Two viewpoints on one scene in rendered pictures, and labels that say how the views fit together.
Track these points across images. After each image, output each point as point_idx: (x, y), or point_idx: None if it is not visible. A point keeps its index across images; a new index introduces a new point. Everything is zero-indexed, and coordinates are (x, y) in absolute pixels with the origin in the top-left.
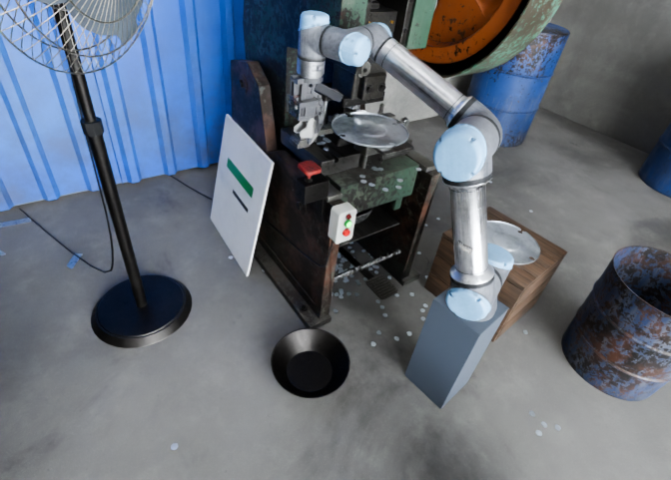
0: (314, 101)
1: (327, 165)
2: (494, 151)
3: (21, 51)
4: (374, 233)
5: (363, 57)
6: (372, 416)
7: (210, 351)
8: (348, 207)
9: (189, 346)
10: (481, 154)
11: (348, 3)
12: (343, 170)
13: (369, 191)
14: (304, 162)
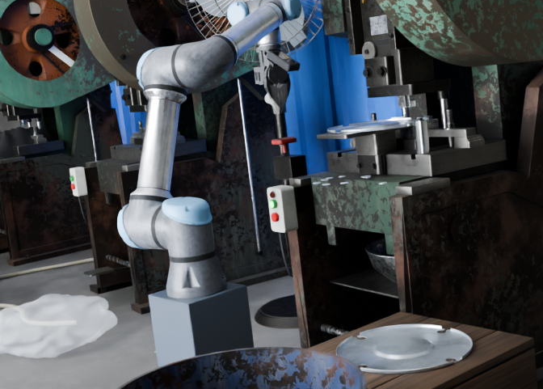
0: (262, 66)
1: (331, 158)
2: (166, 69)
3: None
4: (390, 295)
5: (236, 19)
6: None
7: (254, 344)
8: (281, 187)
9: (258, 336)
10: (138, 62)
11: None
12: (350, 171)
13: (343, 197)
14: (289, 137)
